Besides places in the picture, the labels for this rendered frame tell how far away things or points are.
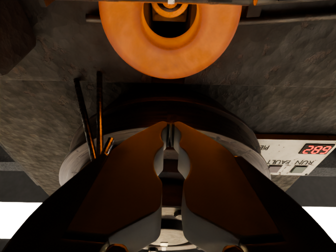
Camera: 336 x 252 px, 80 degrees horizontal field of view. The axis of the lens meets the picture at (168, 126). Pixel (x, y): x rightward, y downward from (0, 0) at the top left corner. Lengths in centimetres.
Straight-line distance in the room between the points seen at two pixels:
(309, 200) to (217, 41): 905
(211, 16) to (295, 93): 33
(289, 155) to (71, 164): 57
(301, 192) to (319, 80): 885
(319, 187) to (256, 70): 945
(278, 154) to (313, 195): 878
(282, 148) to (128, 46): 51
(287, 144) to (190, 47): 45
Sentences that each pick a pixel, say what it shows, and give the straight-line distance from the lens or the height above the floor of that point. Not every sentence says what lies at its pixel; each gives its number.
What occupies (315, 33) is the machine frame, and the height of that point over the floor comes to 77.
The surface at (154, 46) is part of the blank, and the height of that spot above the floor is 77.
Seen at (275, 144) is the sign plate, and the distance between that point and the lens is 63.
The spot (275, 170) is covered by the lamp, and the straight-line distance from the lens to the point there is 73.
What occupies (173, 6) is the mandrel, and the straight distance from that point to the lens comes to 33.
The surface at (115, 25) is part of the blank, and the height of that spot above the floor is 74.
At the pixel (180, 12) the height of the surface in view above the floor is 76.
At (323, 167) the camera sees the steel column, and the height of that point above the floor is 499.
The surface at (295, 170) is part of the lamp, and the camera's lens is 77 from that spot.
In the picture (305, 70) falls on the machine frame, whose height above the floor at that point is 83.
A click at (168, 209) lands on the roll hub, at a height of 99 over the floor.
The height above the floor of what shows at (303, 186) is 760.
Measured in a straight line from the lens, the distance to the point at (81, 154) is 40.
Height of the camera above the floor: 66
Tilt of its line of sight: 46 degrees up
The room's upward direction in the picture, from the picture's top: 178 degrees counter-clockwise
